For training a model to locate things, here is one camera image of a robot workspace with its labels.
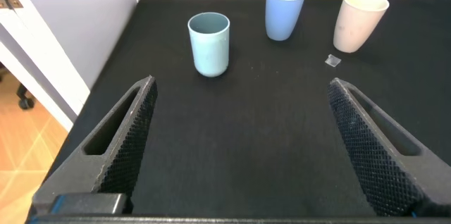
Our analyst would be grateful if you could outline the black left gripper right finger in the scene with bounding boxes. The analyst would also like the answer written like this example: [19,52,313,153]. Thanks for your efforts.
[327,77,451,218]

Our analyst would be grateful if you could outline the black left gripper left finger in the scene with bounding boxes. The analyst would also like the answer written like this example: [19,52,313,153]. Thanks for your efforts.
[32,75,159,215]

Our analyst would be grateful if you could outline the blue plastic cup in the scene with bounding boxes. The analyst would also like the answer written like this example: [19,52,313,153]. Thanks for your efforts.
[264,0,305,42]

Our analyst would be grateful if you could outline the small clear plastic piece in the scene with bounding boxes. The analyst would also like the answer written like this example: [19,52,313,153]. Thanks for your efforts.
[324,54,342,68]

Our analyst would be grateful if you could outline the black office chair caster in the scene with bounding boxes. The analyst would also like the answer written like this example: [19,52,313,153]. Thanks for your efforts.
[16,82,36,111]

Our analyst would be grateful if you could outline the teal plastic cup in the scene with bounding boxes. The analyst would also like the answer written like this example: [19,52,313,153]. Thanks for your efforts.
[187,11,231,78]

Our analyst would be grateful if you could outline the beige plastic cup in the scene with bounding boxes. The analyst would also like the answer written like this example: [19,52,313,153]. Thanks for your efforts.
[333,0,390,54]

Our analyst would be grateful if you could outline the white door frame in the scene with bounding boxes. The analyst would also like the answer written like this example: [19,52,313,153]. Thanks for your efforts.
[0,0,91,132]

